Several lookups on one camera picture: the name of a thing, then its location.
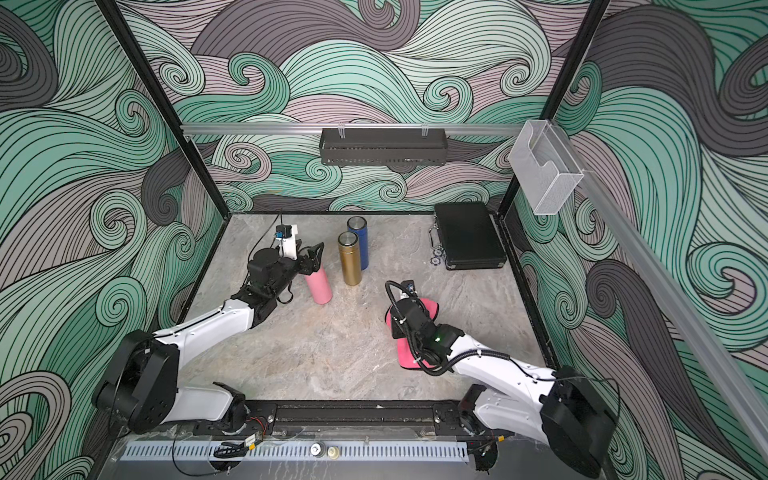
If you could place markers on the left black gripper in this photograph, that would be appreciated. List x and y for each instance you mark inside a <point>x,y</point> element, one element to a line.
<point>312,265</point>

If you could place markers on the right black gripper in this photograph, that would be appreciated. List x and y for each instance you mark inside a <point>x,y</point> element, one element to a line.
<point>396,330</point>

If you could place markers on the pink thermos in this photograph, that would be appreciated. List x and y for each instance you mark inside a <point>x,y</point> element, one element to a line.
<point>319,286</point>

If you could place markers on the pink microfiber cloth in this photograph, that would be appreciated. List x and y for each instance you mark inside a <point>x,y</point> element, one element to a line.
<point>404,355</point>

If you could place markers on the gold thermos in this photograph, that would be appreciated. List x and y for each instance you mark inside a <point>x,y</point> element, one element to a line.
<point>350,257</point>

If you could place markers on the blue thermos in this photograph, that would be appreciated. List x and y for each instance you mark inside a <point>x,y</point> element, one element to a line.
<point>359,226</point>

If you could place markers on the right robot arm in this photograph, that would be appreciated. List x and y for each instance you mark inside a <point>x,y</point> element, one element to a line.
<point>560,408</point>

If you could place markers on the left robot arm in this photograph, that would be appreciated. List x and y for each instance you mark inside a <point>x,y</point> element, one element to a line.
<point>139,388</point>

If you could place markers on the metal rings on case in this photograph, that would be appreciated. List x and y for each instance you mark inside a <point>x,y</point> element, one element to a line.
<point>436,249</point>

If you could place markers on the black case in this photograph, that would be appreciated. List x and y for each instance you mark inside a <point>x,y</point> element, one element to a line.
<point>468,237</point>

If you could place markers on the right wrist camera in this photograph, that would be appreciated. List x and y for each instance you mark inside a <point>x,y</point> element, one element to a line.
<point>408,289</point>

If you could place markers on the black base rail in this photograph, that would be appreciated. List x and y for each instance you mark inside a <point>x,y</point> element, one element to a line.
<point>285,418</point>

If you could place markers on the black wall shelf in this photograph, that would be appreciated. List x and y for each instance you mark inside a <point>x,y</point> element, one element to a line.
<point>383,147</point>

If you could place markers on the white slotted cable duct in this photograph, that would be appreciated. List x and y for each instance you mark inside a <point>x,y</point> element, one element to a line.
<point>400,451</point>

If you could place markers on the clear plastic wall holder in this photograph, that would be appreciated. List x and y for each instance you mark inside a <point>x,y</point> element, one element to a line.
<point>546,166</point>

